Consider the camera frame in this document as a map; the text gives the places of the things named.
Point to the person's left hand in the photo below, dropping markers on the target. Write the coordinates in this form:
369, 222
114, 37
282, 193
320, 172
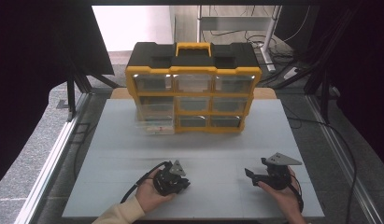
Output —
149, 196

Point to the metal frame rail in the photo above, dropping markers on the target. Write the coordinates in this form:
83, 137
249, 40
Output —
345, 161
52, 155

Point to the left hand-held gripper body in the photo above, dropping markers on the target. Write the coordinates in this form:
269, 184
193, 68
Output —
167, 182

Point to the white metal desk frame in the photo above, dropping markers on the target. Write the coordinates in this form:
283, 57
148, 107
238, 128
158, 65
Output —
267, 40

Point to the person's right hand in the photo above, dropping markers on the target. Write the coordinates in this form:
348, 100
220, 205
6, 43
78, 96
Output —
284, 199

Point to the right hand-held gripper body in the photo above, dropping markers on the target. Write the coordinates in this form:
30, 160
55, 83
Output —
278, 172

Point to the black curtain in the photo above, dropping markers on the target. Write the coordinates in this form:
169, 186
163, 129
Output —
361, 77
27, 77

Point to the clear plastic drawer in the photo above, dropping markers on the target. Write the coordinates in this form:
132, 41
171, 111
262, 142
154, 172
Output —
150, 127

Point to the white power strip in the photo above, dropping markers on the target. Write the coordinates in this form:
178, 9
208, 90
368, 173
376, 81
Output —
290, 73

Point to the yellow black drawer organizer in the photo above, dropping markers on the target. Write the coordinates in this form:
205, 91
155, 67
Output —
192, 70

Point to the black metal stand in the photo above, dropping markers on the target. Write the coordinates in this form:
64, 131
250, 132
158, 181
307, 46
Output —
325, 93
71, 93

